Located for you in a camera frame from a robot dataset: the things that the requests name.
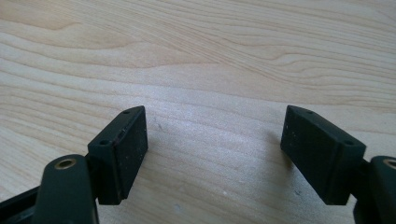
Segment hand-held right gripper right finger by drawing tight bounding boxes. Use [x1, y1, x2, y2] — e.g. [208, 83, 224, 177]
[279, 105, 368, 206]

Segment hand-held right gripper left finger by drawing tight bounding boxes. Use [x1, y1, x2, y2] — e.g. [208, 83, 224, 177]
[87, 105, 149, 206]

